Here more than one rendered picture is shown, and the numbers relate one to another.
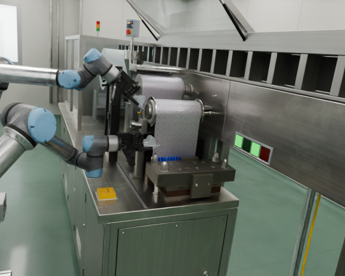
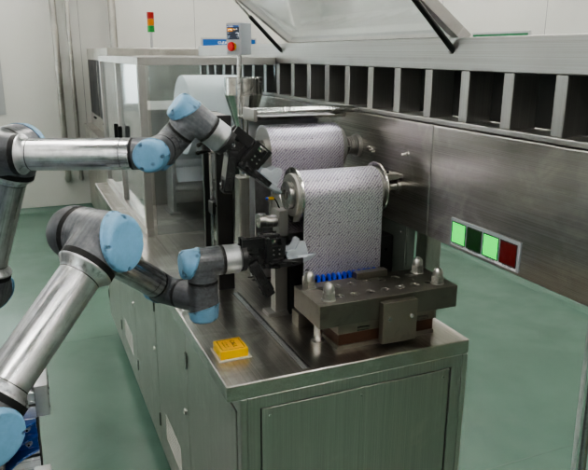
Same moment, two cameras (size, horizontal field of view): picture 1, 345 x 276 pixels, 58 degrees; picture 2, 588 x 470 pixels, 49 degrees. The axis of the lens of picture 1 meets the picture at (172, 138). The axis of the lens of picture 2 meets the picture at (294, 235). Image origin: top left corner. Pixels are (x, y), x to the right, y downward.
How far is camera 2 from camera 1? 23 cm
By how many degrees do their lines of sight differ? 2
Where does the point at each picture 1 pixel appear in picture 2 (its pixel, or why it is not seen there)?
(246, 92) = (464, 145)
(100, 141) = (211, 256)
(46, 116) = (127, 226)
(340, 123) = not seen: outside the picture
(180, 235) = (369, 412)
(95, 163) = (206, 297)
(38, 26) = (30, 32)
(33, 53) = (26, 88)
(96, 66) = (191, 125)
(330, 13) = not seen: outside the picture
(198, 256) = (403, 447)
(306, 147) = (581, 238)
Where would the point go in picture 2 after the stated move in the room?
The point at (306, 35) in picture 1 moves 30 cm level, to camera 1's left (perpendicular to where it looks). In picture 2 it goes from (564, 44) to (409, 43)
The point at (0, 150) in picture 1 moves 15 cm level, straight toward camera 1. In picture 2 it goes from (62, 291) to (77, 319)
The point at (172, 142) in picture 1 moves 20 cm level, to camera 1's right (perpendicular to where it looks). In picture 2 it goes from (337, 246) to (411, 247)
